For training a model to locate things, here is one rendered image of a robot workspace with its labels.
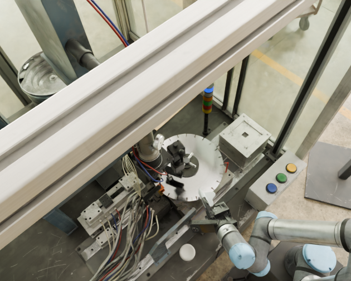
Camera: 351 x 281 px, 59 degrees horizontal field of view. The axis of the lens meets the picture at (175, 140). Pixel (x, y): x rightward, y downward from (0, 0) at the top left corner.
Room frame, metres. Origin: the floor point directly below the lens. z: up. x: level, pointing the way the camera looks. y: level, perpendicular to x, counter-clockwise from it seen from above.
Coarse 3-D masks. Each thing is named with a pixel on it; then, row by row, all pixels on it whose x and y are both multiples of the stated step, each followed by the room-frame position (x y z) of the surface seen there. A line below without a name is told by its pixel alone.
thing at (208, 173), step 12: (168, 144) 0.70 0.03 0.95; (192, 144) 0.69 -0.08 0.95; (204, 144) 0.68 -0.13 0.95; (204, 156) 0.62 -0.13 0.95; (216, 156) 0.62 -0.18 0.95; (204, 168) 0.56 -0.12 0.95; (216, 168) 0.56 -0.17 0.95; (168, 180) 0.52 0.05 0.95; (180, 180) 0.52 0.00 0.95; (192, 180) 0.51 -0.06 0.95; (204, 180) 0.51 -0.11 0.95; (216, 180) 0.50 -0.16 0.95; (168, 192) 0.47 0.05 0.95; (180, 192) 0.46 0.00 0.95; (192, 192) 0.46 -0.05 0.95
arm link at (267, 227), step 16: (256, 224) 0.28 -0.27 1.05; (272, 224) 0.26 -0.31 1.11; (288, 224) 0.24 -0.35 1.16; (304, 224) 0.23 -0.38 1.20; (320, 224) 0.21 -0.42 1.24; (336, 224) 0.20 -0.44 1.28; (288, 240) 0.20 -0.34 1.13; (304, 240) 0.18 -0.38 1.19; (320, 240) 0.17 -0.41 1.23; (336, 240) 0.16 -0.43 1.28
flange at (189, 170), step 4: (184, 156) 0.63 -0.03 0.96; (188, 156) 0.63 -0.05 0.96; (192, 156) 0.63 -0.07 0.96; (192, 160) 0.61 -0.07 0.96; (196, 160) 0.60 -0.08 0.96; (196, 164) 0.58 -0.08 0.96; (184, 168) 0.57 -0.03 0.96; (188, 168) 0.57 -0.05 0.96; (192, 168) 0.56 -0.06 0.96; (196, 168) 0.56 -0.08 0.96; (184, 172) 0.55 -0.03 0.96; (188, 172) 0.55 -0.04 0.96; (192, 172) 0.55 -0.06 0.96; (196, 172) 0.55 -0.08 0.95; (184, 176) 0.53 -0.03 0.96; (188, 176) 0.53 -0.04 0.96
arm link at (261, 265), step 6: (252, 240) 0.22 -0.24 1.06; (258, 240) 0.22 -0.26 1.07; (252, 246) 0.20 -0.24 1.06; (258, 246) 0.19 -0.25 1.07; (264, 246) 0.19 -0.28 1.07; (258, 252) 0.18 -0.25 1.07; (264, 252) 0.18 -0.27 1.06; (258, 258) 0.15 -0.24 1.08; (264, 258) 0.16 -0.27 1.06; (252, 264) 0.14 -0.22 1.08; (258, 264) 0.14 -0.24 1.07; (264, 264) 0.14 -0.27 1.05; (252, 270) 0.12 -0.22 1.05; (258, 270) 0.12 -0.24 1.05; (264, 270) 0.12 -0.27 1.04; (258, 276) 0.11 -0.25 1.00
